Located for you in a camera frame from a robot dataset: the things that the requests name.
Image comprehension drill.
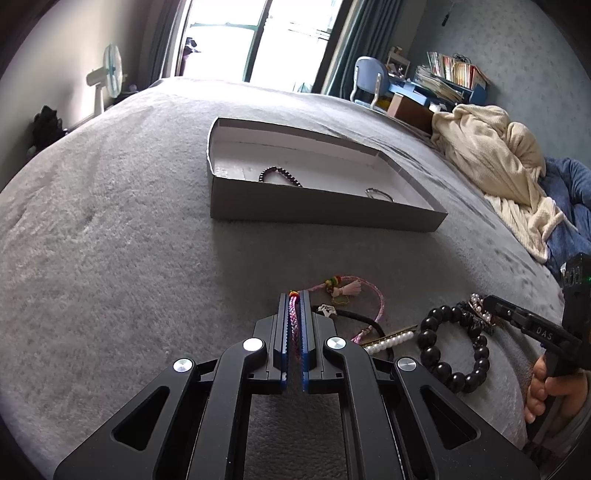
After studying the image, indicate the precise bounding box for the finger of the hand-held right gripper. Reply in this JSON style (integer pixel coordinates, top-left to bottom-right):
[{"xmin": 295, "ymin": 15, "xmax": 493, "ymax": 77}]
[
  {"xmin": 482, "ymin": 294, "xmax": 565, "ymax": 330},
  {"xmin": 508, "ymin": 316, "xmax": 583, "ymax": 358}
]

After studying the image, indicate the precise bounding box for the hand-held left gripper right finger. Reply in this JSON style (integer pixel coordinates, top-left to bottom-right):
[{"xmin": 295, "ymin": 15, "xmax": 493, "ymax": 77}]
[{"xmin": 300, "ymin": 291, "xmax": 541, "ymax": 480}]

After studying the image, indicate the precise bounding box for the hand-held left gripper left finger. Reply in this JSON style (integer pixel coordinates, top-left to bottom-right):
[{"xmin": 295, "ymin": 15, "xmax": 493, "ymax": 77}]
[{"xmin": 53, "ymin": 292, "xmax": 290, "ymax": 480}]

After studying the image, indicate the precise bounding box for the pink braided tassel bracelet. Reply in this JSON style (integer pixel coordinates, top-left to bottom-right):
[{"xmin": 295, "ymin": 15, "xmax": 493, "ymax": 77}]
[{"xmin": 286, "ymin": 274, "xmax": 387, "ymax": 370}]

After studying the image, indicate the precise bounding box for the white pearl bracelet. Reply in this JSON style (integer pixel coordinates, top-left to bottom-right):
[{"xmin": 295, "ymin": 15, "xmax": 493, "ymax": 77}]
[{"xmin": 465, "ymin": 293, "xmax": 498, "ymax": 329}]

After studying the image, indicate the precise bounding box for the black cord charm bracelet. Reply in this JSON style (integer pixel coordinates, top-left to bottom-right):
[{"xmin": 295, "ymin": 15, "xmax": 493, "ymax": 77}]
[{"xmin": 311, "ymin": 302, "xmax": 396, "ymax": 361}]

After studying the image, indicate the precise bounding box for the gold pearl hair clip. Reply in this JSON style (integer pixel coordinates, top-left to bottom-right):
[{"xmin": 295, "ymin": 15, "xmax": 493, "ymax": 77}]
[{"xmin": 360, "ymin": 325, "xmax": 419, "ymax": 356}]

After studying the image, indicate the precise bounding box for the large black bead bracelet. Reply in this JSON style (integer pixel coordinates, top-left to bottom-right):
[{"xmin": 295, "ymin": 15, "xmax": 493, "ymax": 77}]
[{"xmin": 416, "ymin": 305, "xmax": 490, "ymax": 395}]

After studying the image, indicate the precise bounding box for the grey cardboard box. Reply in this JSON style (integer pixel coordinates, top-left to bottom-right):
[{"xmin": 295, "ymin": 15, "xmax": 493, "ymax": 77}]
[{"xmin": 205, "ymin": 117, "xmax": 450, "ymax": 234}]

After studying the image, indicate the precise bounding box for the person's right hand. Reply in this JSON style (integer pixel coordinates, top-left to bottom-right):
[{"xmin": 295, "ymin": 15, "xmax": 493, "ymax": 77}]
[{"xmin": 525, "ymin": 354, "xmax": 591, "ymax": 424}]

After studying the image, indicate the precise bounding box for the blue quilt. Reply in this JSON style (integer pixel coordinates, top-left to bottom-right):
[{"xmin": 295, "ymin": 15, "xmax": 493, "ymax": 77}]
[{"xmin": 538, "ymin": 157, "xmax": 591, "ymax": 280}]

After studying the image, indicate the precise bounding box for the cream knitted blanket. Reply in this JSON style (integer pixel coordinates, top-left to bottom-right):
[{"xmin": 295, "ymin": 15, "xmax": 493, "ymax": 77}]
[{"xmin": 431, "ymin": 104, "xmax": 568, "ymax": 265}]

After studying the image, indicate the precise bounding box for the blue desk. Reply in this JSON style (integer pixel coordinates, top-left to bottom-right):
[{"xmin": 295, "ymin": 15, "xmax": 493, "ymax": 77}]
[{"xmin": 387, "ymin": 76, "xmax": 489, "ymax": 136}]

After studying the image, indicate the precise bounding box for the brown wooden cabinet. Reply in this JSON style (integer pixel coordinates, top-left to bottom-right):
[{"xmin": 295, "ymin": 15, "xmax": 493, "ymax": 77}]
[{"xmin": 387, "ymin": 93, "xmax": 434, "ymax": 134}]

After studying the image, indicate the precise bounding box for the pile of books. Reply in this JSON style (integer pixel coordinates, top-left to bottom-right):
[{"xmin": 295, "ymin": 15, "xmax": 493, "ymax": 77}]
[{"xmin": 412, "ymin": 51, "xmax": 491, "ymax": 103}]

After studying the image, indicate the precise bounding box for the blue desk chair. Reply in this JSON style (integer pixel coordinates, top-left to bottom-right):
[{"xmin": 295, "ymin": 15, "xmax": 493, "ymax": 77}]
[{"xmin": 349, "ymin": 56, "xmax": 391, "ymax": 112}]

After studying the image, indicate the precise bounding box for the glass balcony door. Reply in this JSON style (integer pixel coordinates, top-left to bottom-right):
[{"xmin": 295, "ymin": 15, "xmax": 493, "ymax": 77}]
[{"xmin": 178, "ymin": 0, "xmax": 343, "ymax": 93}]

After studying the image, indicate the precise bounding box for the dark grey curtain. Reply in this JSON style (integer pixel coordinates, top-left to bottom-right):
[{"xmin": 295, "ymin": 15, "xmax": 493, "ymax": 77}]
[
  {"xmin": 147, "ymin": 0, "xmax": 191, "ymax": 86},
  {"xmin": 314, "ymin": 0, "xmax": 437, "ymax": 99}
]

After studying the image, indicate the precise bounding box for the black bag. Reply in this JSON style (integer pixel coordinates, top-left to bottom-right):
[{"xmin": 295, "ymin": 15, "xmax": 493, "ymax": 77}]
[{"xmin": 31, "ymin": 105, "xmax": 64, "ymax": 149}]

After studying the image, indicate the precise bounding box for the white standing fan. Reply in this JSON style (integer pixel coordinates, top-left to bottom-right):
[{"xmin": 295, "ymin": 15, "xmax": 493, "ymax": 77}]
[{"xmin": 85, "ymin": 44, "xmax": 127, "ymax": 116}]

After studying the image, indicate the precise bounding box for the dark maroon bead bracelet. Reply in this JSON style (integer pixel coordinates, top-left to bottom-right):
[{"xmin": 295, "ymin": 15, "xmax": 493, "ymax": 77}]
[{"xmin": 257, "ymin": 166, "xmax": 304, "ymax": 188}]

